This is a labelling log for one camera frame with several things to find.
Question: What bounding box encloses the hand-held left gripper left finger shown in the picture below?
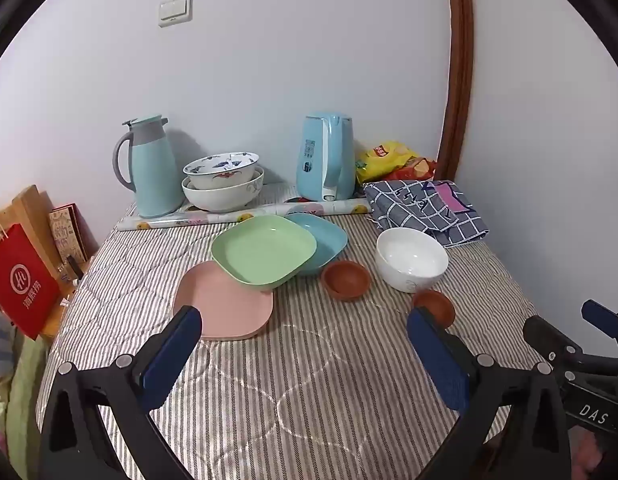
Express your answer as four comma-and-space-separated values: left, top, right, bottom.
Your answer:
38, 305, 202, 480

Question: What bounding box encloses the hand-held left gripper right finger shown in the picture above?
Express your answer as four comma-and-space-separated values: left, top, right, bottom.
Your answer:
406, 306, 572, 480

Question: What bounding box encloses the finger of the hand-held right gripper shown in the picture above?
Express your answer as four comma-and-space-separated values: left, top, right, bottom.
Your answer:
582, 300, 618, 342
523, 316, 585, 377

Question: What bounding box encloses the small brown bowl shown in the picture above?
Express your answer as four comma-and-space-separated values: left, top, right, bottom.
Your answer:
411, 289, 456, 331
321, 260, 371, 302

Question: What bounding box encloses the pink square plate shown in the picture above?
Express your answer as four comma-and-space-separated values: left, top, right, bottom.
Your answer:
172, 261, 274, 342

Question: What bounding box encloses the plain white bowl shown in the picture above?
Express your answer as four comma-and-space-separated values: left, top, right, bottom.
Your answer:
375, 227, 449, 294

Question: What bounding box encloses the green square plate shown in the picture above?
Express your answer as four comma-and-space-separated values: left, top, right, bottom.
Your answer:
211, 214, 318, 292

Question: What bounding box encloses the blue square plate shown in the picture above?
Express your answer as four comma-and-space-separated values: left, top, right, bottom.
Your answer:
285, 212, 349, 277

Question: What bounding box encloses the person's right hand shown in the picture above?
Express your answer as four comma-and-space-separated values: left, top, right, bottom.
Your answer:
570, 431, 610, 480

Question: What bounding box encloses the wooden side table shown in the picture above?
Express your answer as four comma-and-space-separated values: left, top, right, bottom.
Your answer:
39, 255, 97, 346

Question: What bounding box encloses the striped quilt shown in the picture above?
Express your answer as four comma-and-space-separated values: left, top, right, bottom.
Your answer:
36, 180, 560, 480

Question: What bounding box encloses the rolled printed table cover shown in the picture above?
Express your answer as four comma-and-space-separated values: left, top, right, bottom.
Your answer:
116, 197, 374, 232

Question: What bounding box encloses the grey checked cloth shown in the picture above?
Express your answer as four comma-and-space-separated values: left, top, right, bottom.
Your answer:
363, 178, 490, 248

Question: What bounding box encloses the green cloth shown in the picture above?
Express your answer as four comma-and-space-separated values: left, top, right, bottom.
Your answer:
0, 330, 50, 480

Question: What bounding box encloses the patterned brown box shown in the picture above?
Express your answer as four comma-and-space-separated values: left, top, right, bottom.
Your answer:
49, 203, 90, 266

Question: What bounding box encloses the large white bowl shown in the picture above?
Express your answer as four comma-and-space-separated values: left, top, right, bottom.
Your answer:
181, 166, 265, 213

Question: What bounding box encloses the red paper bag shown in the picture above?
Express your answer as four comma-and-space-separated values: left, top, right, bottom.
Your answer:
0, 222, 61, 341

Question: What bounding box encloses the light blue thermos jug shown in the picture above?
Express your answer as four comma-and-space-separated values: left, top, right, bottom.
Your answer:
113, 115, 186, 219

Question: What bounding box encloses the white bowl with blue pattern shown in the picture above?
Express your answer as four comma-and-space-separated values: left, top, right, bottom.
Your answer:
183, 151, 260, 191

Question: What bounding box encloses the red snack bag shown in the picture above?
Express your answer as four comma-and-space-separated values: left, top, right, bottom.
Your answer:
384, 157, 438, 182

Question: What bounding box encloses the yellow snack bag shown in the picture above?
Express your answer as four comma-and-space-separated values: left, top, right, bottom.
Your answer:
355, 141, 422, 184

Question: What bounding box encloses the light blue electric kettle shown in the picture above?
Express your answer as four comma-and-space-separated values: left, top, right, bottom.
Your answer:
295, 112, 356, 202

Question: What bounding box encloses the brown wooden door frame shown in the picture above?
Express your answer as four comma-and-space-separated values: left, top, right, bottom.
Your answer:
436, 0, 476, 181

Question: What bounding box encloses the white light switch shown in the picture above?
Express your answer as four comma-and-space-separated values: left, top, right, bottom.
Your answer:
157, 0, 194, 28

